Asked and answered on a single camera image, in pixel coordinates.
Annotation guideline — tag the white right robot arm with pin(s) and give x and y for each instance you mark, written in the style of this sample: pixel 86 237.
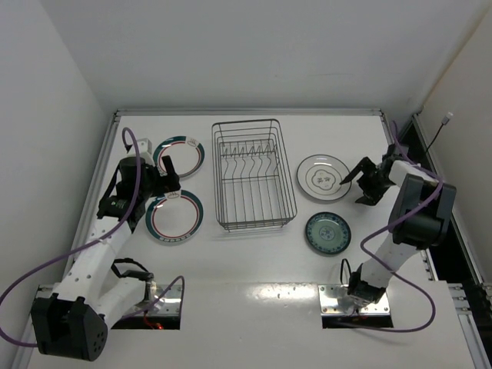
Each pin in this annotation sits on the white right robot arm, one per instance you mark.
pixel 419 219

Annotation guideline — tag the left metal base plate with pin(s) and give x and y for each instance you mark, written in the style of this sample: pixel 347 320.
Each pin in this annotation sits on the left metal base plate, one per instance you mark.
pixel 167 301

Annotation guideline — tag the metal base plate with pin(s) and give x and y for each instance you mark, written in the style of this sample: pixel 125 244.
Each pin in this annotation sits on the metal base plate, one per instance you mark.
pixel 334 302
pixel 167 301

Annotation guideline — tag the aluminium table frame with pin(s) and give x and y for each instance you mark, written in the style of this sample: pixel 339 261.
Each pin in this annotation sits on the aluminium table frame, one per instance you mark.
pixel 251 297

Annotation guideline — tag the small blue floral plate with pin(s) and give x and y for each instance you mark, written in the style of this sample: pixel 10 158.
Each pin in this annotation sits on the small blue floral plate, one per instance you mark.
pixel 327 233

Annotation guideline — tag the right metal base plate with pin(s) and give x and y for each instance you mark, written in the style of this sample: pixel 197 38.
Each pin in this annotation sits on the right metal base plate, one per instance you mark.
pixel 334 302

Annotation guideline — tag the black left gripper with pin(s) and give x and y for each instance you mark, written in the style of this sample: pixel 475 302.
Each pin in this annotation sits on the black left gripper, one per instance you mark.
pixel 165 181

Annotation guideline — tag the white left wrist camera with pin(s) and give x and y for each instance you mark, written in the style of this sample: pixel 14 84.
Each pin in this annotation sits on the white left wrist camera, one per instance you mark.
pixel 144 146

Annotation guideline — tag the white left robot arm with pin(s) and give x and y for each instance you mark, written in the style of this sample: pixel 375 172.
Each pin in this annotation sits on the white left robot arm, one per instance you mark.
pixel 75 319

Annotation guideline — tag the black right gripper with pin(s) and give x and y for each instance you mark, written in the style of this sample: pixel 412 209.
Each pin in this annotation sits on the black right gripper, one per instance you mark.
pixel 370 180

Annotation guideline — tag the green red rimmed plate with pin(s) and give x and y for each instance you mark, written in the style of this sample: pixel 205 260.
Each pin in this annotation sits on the green red rimmed plate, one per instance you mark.
pixel 174 217
pixel 187 155

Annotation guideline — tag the grey wire dish rack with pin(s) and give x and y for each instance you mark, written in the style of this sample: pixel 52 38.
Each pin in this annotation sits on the grey wire dish rack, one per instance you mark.
pixel 253 186

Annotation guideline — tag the white plate with blue rim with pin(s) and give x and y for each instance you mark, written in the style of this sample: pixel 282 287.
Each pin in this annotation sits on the white plate with blue rim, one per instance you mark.
pixel 320 176

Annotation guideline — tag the near green red rimmed plate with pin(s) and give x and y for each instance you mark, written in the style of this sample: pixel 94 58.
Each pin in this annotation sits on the near green red rimmed plate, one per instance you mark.
pixel 174 217

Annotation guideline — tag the far green red rimmed plate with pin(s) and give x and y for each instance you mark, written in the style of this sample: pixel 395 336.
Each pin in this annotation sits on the far green red rimmed plate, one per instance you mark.
pixel 187 155

